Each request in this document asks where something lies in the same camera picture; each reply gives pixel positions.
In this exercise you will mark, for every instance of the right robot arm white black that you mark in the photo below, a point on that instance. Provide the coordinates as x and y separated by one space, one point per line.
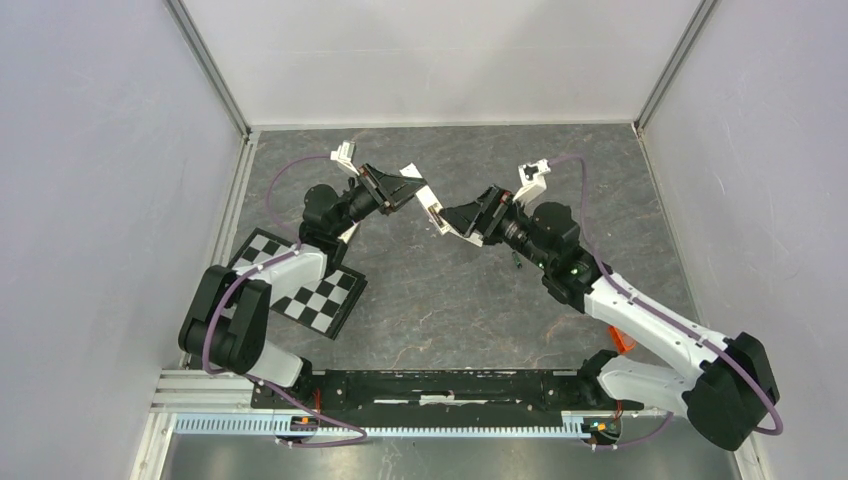
723 386

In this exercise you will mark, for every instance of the black white checkerboard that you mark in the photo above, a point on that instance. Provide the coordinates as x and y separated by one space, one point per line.
322 306

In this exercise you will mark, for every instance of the white remote battery cover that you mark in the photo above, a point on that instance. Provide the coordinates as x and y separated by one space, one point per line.
473 238

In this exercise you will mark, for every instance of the white toothed cable duct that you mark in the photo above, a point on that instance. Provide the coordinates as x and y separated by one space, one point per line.
291 425

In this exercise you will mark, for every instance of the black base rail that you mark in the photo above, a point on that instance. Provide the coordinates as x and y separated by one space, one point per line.
454 398

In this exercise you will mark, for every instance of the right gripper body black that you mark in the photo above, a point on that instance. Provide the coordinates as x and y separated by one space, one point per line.
499 204

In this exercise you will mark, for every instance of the orange translucent semicircle block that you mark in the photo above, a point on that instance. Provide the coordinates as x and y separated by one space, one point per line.
622 342

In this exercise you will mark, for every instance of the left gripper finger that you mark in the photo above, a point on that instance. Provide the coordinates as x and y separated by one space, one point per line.
397 194
378 179

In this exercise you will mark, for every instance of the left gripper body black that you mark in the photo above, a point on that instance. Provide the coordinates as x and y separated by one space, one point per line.
372 191

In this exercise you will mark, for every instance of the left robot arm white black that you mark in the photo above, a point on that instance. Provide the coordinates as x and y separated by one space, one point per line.
226 323

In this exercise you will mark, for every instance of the white remote with buttons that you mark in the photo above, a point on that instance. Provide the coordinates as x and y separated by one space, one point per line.
348 234

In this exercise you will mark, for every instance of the white black remote control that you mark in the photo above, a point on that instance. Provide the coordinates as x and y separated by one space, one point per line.
429 201

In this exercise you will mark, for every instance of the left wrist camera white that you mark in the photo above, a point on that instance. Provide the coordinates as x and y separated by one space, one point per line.
343 155

